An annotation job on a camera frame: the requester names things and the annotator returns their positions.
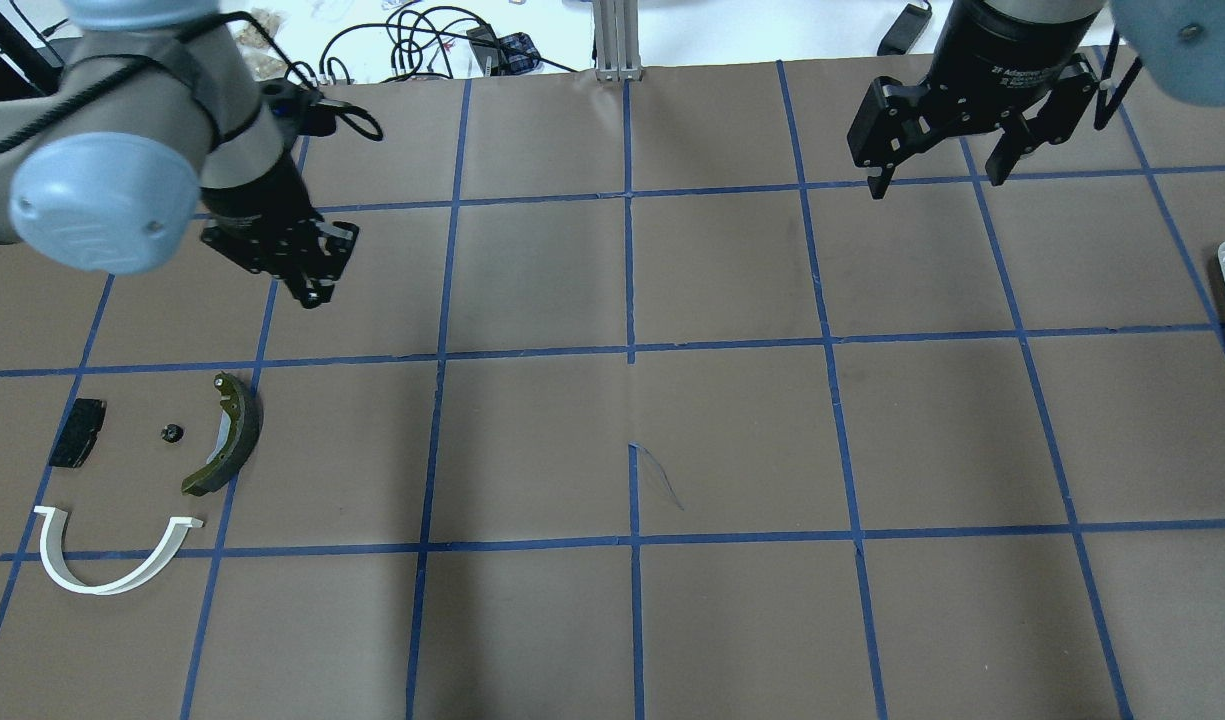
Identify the olive brake shoe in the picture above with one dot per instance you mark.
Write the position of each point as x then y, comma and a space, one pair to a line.
240, 424

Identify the black brake pad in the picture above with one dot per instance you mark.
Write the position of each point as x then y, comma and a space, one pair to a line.
79, 433

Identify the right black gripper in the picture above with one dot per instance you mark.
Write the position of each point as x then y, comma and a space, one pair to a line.
992, 45

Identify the black power adapter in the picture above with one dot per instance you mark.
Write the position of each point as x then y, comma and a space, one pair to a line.
905, 31

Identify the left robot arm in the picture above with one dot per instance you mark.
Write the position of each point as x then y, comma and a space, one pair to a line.
156, 117

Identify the aluminium frame post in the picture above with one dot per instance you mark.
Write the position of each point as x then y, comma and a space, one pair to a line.
616, 35

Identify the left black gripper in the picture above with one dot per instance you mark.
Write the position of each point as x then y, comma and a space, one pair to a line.
262, 203

